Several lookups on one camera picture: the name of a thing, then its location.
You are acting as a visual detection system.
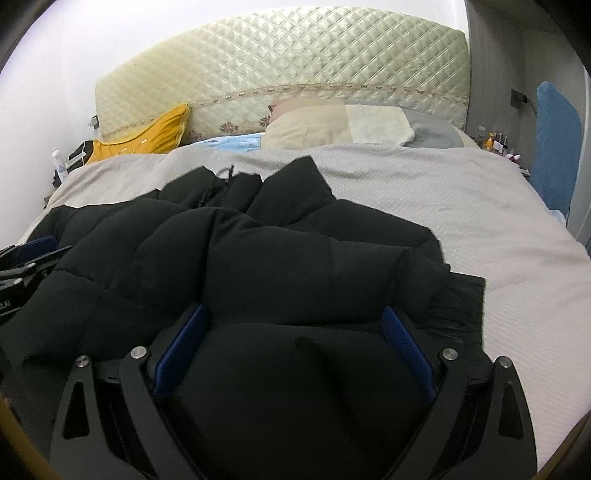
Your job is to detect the black puffer coat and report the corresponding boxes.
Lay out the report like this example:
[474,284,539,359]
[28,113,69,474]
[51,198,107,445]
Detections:
[1,157,491,479]

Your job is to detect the black bag on nightstand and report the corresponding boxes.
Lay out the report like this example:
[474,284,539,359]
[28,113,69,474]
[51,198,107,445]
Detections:
[52,140,93,188]

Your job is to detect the yellow pillow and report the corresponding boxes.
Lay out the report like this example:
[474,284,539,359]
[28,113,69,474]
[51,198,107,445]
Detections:
[87,104,191,164]

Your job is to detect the grey bed cover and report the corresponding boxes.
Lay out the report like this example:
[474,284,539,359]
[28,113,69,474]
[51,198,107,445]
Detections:
[17,142,591,469]

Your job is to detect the light blue bed sheet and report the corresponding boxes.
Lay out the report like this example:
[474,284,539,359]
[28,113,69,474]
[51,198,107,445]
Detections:
[194,133,264,153]

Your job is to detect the blue folded mat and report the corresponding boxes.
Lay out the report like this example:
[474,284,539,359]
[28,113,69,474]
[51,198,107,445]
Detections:
[530,81,583,218]

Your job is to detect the cream quilted headboard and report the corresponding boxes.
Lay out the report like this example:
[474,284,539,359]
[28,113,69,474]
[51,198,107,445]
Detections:
[95,6,471,142]

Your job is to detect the cosmetics on side shelf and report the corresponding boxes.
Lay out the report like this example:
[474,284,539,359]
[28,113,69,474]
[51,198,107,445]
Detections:
[475,126,521,168]

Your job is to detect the beige patchwork pillow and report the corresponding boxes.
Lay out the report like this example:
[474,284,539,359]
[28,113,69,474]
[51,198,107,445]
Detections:
[262,98,477,150]

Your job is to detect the black wall plug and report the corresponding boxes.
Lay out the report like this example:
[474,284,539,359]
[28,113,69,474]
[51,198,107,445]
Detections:
[510,89,530,109]

